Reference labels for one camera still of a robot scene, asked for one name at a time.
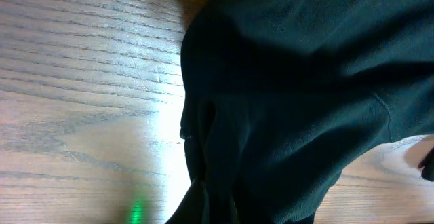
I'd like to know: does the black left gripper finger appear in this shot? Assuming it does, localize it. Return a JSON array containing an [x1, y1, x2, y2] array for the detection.
[[166, 179, 208, 224]]

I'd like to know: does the black t-shirt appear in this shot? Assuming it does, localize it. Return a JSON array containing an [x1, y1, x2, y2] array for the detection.
[[180, 0, 433, 223]]

